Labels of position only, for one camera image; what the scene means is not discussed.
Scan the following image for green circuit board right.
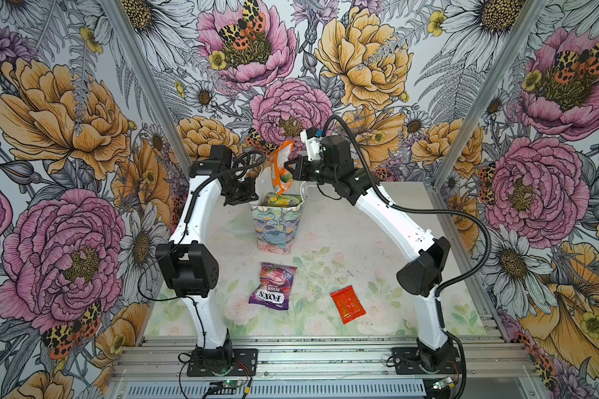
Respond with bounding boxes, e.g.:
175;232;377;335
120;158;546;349
424;377;455;391

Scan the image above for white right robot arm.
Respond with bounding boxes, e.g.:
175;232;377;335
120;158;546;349
286;129;450;351

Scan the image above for purple Fox's bag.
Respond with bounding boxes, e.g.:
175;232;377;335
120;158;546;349
249;263;297;311

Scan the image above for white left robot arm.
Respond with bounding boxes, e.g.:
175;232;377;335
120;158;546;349
156;145;266;352

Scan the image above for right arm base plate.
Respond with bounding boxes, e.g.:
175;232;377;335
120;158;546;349
391;347;464;375

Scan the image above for red sauce sachet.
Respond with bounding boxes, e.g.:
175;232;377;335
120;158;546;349
330;286;366;324

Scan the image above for green Fox's candy bag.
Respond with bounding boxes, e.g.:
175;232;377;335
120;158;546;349
264;192;303;208

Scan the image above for floral paper gift bag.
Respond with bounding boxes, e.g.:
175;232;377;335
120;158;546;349
249;167;304;254

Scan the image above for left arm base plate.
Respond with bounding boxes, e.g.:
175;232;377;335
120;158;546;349
186;348;259;377

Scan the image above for green circuit board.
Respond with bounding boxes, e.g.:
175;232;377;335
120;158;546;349
424;377;455;391
210;380;252;394

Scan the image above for orange snack packet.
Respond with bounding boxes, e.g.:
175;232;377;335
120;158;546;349
271;141;294;195

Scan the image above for black corrugated cable conduit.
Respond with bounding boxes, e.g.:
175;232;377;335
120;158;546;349
321;115;493;399

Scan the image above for aluminium rail frame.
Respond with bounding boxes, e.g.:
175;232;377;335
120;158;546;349
108;337;548;398

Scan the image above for right aluminium corner post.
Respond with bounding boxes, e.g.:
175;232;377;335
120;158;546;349
432;0;546;190

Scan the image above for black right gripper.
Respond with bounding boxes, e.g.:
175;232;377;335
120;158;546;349
284;155;339;185

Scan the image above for aluminium corner post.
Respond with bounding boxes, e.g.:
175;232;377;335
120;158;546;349
432;0;546;190
102;1;191;176

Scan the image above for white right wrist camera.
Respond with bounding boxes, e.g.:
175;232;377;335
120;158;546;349
300;128;323;161

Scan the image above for green circuit board left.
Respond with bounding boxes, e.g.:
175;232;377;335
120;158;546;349
210;380;252;394

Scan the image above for left aluminium corner post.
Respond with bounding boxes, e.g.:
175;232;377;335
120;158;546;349
102;1;191;176

